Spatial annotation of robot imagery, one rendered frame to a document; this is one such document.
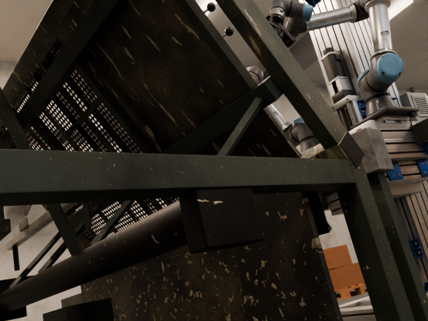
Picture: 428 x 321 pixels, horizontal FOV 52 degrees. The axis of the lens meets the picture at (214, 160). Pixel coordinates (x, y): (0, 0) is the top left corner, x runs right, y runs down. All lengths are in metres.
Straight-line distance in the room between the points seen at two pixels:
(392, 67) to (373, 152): 0.44
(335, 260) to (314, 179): 4.46
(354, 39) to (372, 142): 0.89
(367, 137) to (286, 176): 0.58
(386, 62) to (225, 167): 1.11
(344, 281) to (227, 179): 4.82
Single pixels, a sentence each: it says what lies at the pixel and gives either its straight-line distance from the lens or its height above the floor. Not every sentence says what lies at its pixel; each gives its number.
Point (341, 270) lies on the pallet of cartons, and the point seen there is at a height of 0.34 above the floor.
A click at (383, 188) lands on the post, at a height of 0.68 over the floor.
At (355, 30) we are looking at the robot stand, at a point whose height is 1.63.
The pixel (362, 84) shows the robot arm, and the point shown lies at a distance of 2.21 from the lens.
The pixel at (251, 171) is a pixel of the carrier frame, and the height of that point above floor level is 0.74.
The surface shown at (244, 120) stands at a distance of 1.47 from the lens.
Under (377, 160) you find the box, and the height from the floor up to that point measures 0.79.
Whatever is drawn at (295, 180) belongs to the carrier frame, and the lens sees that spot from 1.36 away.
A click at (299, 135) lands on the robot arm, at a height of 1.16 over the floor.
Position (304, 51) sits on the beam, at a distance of 7.19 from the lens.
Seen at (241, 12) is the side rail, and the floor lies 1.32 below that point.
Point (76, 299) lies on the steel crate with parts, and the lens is 4.80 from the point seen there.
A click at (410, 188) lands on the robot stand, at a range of 2.25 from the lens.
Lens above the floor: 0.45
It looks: 16 degrees up
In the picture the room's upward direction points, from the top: 13 degrees counter-clockwise
